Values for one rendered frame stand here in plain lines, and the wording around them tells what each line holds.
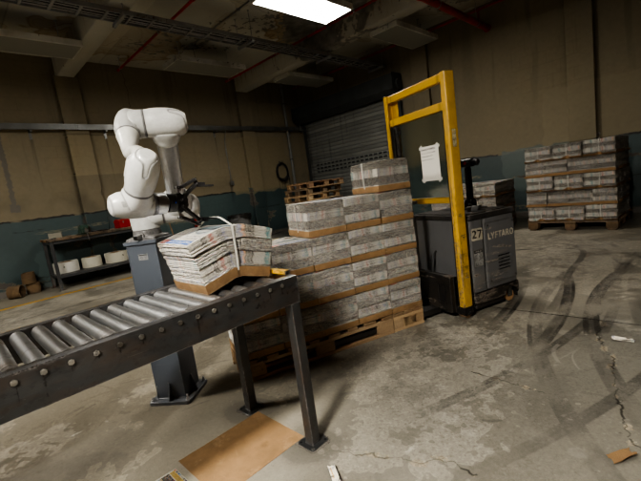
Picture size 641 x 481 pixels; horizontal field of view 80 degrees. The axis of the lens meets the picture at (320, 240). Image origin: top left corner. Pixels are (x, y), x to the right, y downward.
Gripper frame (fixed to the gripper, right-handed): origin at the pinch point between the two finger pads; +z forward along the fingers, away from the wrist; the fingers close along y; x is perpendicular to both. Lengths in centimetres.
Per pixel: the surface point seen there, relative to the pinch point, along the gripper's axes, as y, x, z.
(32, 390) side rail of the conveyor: 49, 29, -74
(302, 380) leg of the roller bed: 82, 30, 21
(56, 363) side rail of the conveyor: 43, 29, -68
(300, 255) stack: 38, -33, 81
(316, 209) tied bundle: 8, -29, 93
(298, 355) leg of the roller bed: 70, 29, 20
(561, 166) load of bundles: -26, 2, 576
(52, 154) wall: -115, -711, 80
